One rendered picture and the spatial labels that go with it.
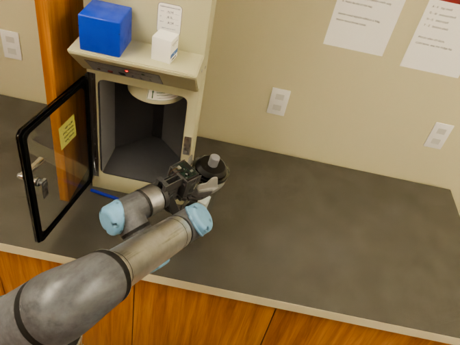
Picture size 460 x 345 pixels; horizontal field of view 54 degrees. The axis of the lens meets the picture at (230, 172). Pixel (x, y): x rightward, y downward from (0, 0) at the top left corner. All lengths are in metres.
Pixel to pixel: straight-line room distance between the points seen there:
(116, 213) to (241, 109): 0.87
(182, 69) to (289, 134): 0.81
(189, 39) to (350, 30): 0.64
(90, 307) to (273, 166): 1.21
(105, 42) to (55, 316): 0.67
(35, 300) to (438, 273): 1.32
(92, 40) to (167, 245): 0.54
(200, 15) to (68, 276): 0.72
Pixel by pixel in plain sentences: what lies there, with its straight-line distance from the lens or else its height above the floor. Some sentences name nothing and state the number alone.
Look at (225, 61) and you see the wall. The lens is 1.71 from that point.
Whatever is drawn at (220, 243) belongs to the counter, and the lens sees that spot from 1.48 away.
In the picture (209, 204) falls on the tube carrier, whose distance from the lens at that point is 1.34.
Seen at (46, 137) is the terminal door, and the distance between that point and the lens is 1.24.
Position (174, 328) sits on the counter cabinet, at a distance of 1.67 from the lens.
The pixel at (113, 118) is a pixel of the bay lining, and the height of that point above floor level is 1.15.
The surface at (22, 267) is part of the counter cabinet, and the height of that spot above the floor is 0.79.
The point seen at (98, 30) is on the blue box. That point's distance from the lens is 1.15.
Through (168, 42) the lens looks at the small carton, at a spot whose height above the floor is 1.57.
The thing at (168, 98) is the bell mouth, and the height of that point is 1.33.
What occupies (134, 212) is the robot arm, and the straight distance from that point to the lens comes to 1.10.
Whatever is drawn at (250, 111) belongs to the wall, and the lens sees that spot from 1.81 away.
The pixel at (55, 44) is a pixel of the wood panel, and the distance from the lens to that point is 1.27.
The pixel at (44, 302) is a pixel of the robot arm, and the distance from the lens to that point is 0.72.
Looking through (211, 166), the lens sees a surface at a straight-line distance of 1.27.
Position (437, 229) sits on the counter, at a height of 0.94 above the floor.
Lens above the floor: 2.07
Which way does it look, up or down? 41 degrees down
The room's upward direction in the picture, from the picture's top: 12 degrees clockwise
